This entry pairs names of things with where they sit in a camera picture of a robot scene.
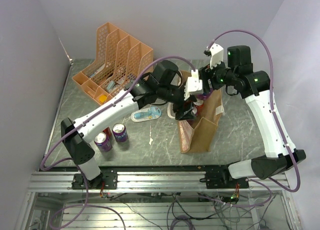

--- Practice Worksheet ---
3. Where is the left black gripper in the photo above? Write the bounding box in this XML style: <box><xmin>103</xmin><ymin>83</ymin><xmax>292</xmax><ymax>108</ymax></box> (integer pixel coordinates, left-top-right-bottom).
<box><xmin>158</xmin><ymin>85</ymin><xmax>198</xmax><ymax>122</ymax></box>

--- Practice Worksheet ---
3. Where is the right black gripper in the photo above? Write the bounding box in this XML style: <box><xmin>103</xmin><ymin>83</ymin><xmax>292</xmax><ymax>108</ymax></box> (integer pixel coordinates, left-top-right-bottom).
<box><xmin>199</xmin><ymin>56</ymin><xmax>238</xmax><ymax>93</ymax></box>

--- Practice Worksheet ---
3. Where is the red cola can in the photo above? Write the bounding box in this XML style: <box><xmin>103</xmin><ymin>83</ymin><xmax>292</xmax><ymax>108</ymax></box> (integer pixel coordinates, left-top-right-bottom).
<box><xmin>103</xmin><ymin>127</ymin><xmax>112</xmax><ymax>138</ymax></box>
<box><xmin>194</xmin><ymin>99</ymin><xmax>204</xmax><ymax>115</ymax></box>

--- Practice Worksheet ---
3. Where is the burlap canvas tote bag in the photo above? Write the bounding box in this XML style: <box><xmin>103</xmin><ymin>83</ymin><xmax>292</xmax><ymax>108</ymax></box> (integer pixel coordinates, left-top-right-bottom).
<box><xmin>166</xmin><ymin>69</ymin><xmax>225</xmax><ymax>154</ymax></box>

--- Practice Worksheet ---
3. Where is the purple fanta can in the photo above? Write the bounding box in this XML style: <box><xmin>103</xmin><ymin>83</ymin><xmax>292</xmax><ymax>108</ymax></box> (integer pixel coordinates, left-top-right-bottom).
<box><xmin>94</xmin><ymin>132</ymin><xmax>112</xmax><ymax>153</ymax></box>
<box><xmin>112</xmin><ymin>123</ymin><xmax>128</xmax><ymax>143</ymax></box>
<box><xmin>196</xmin><ymin>90</ymin><xmax>213</xmax><ymax>101</ymax></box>

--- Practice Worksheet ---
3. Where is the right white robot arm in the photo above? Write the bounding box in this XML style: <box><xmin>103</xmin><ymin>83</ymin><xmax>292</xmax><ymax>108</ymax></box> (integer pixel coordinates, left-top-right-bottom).
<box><xmin>199</xmin><ymin>43</ymin><xmax>306</xmax><ymax>188</ymax></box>

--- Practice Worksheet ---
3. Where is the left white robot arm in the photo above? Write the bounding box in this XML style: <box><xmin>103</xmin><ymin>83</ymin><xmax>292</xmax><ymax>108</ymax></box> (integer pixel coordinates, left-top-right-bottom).
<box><xmin>60</xmin><ymin>58</ymin><xmax>203</xmax><ymax>190</ymax></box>

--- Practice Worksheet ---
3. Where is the blue correction tape package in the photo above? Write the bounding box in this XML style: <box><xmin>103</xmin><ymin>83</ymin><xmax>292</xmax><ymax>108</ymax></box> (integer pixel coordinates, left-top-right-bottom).
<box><xmin>130</xmin><ymin>106</ymin><xmax>162</xmax><ymax>123</ymax></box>

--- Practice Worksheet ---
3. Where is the orange plastic file organizer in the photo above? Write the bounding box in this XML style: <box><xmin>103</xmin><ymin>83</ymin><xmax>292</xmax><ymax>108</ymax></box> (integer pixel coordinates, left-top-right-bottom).
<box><xmin>72</xmin><ymin>22</ymin><xmax>154</xmax><ymax>106</ymax></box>

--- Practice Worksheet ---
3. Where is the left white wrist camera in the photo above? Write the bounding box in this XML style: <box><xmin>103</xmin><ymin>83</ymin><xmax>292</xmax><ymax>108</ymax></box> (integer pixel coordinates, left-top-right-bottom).
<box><xmin>184</xmin><ymin>69</ymin><xmax>204</xmax><ymax>101</ymax></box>

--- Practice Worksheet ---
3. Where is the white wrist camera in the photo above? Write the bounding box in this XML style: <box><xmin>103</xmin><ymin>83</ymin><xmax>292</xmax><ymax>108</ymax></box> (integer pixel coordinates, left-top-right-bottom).
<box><xmin>184</xmin><ymin>69</ymin><xmax>204</xmax><ymax>101</ymax></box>
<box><xmin>204</xmin><ymin>43</ymin><xmax>224</xmax><ymax>69</ymax></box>

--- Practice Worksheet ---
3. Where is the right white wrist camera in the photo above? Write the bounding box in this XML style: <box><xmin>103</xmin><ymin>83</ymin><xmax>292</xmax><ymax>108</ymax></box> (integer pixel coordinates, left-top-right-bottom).
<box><xmin>204</xmin><ymin>43</ymin><xmax>224</xmax><ymax>69</ymax></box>

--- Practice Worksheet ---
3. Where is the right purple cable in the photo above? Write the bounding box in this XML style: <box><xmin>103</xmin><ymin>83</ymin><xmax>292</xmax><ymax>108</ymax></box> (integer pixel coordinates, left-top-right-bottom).
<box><xmin>207</xmin><ymin>29</ymin><xmax>301</xmax><ymax>208</ymax></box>

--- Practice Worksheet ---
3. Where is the purple cable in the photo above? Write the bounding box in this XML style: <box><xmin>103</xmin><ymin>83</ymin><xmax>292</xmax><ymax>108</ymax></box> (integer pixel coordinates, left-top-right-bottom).
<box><xmin>39</xmin><ymin>55</ymin><xmax>198</xmax><ymax>230</ymax></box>
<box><xmin>207</xmin><ymin>29</ymin><xmax>301</xmax><ymax>208</ymax></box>

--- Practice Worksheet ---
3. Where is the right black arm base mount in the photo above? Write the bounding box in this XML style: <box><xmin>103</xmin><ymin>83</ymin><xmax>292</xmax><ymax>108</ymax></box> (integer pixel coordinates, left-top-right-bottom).
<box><xmin>199</xmin><ymin>165</ymin><xmax>249</xmax><ymax>189</ymax></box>

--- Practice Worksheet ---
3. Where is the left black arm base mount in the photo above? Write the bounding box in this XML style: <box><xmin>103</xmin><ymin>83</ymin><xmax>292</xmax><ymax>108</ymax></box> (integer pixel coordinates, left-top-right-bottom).
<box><xmin>71</xmin><ymin>170</ymin><xmax>118</xmax><ymax>190</ymax></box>

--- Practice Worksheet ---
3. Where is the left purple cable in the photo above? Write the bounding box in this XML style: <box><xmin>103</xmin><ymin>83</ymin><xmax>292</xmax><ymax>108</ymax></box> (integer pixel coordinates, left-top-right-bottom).
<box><xmin>39</xmin><ymin>55</ymin><xmax>198</xmax><ymax>230</ymax></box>

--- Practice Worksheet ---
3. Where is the aluminium frame rail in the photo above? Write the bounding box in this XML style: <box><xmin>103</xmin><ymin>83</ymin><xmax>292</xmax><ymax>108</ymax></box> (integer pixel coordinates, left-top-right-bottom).
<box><xmin>27</xmin><ymin>169</ymin><xmax>291</xmax><ymax>193</ymax></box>

